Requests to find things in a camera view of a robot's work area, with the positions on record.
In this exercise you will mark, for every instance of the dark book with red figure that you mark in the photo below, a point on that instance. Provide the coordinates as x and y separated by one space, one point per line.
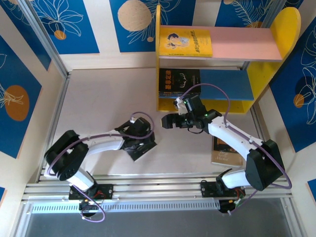
170 96

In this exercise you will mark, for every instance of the black book with wolf eye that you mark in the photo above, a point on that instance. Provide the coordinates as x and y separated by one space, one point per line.
142 155

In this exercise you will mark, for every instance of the black book orange title antlers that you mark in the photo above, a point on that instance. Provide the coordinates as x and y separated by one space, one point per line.
177 81

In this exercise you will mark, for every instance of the brown tan book with scroll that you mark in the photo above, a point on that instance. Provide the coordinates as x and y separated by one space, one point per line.
223 158

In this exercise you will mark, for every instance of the yellow book with cartoon boy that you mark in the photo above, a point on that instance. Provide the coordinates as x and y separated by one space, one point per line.
185 42

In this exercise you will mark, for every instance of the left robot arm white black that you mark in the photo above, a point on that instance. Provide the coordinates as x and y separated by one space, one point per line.
103 148

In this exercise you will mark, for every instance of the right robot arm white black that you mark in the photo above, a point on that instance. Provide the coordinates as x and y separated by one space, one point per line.
229 138

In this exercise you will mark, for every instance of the yellow pink blue bookshelf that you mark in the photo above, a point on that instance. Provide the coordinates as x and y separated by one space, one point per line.
247 44

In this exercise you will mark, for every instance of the aluminium rail beam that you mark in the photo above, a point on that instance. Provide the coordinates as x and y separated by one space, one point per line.
160 185

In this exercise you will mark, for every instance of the aluminium table side rail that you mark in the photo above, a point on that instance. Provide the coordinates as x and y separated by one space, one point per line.
256 121
61 98

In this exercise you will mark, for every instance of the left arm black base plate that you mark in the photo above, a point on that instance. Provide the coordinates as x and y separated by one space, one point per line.
106 191

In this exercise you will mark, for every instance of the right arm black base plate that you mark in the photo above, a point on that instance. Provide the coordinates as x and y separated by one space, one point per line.
207 190

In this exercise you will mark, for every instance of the aluminium corner post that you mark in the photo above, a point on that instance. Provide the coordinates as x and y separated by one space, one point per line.
49 49

